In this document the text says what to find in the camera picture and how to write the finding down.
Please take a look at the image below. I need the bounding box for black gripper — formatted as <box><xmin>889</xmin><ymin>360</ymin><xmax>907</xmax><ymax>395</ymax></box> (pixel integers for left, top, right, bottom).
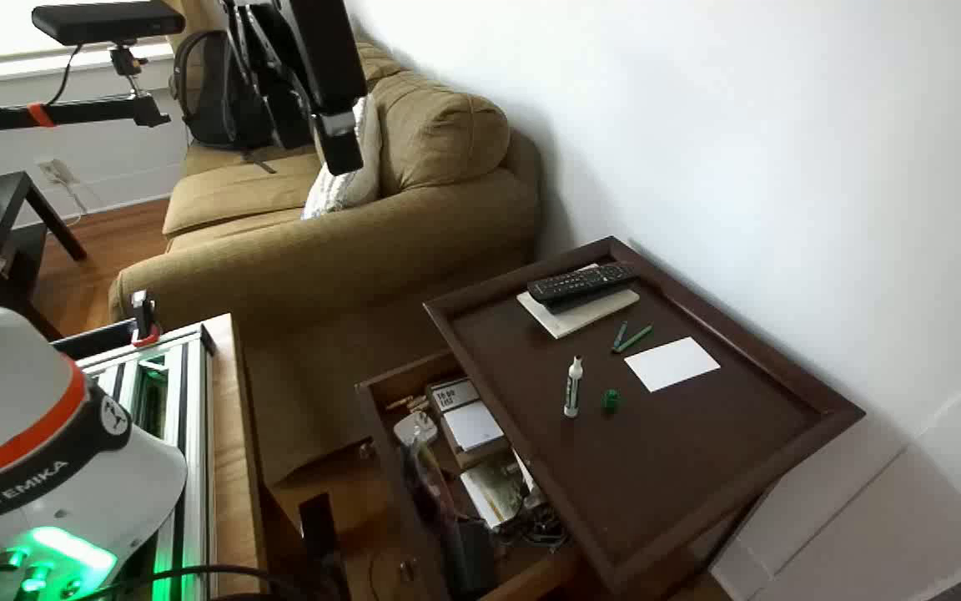
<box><xmin>279</xmin><ymin>0</ymin><xmax>371</xmax><ymax>177</ymax></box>

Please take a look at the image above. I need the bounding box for white green marker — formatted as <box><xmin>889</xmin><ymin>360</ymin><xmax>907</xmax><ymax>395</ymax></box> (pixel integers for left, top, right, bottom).
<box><xmin>562</xmin><ymin>355</ymin><xmax>588</xmax><ymax>423</ymax></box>

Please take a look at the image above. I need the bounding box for tan fabric sofa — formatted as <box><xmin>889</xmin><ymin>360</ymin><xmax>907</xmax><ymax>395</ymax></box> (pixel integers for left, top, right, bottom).
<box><xmin>108</xmin><ymin>31</ymin><xmax>545</xmax><ymax>337</ymax></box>

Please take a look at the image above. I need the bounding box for black backpack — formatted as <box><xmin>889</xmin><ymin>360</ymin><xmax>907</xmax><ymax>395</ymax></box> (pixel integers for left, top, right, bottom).
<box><xmin>169</xmin><ymin>28</ymin><xmax>285</xmax><ymax>155</ymax></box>

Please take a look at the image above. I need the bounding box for black remote control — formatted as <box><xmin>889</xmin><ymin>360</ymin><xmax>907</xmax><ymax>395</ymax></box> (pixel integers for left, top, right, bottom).
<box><xmin>524</xmin><ymin>259</ymin><xmax>639</xmax><ymax>312</ymax></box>

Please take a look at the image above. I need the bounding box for white power adapter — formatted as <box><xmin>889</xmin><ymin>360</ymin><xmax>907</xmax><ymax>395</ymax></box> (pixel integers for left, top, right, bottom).
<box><xmin>389</xmin><ymin>407</ymin><xmax>439</xmax><ymax>452</ymax></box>

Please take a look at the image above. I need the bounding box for white flat box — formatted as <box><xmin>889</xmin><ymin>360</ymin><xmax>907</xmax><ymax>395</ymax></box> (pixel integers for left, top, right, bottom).
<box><xmin>437</xmin><ymin>397</ymin><xmax>512</xmax><ymax>461</ymax></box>

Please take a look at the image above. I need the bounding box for light wooden bench top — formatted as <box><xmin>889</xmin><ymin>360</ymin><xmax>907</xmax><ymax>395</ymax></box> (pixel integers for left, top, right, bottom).
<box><xmin>203</xmin><ymin>312</ymin><xmax>272</xmax><ymax>601</ymax></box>

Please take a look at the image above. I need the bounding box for black side table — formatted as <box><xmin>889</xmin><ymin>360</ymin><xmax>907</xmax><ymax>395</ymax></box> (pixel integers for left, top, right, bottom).
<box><xmin>0</xmin><ymin>168</ymin><xmax>91</xmax><ymax>312</ymax></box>

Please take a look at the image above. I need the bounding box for open wooden drawer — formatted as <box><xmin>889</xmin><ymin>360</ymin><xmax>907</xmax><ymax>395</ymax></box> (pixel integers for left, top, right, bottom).
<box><xmin>349</xmin><ymin>352</ymin><xmax>583</xmax><ymax>601</ymax></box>

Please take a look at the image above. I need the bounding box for white paper card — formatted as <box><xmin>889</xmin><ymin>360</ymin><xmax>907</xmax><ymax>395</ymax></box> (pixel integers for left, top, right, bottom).
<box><xmin>622</xmin><ymin>334</ymin><xmax>724</xmax><ymax>395</ymax></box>

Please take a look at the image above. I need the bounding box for dark wooden nightstand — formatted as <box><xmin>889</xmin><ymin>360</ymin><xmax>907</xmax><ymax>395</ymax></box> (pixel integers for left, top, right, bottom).
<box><xmin>349</xmin><ymin>235</ymin><xmax>866</xmax><ymax>601</ymax></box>

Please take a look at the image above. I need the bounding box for black bar camera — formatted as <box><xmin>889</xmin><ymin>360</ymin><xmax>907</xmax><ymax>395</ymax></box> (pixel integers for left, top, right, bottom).
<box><xmin>30</xmin><ymin>0</ymin><xmax>186</xmax><ymax>49</ymax></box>

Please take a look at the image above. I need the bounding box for black camera boom stand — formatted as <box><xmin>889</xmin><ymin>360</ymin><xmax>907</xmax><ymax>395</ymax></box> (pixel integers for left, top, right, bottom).
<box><xmin>0</xmin><ymin>41</ymin><xmax>173</xmax><ymax>161</ymax></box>

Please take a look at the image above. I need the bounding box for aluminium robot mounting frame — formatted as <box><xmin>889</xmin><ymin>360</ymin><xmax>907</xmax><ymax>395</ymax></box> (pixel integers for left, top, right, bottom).
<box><xmin>51</xmin><ymin>315</ymin><xmax>219</xmax><ymax>601</ymax></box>

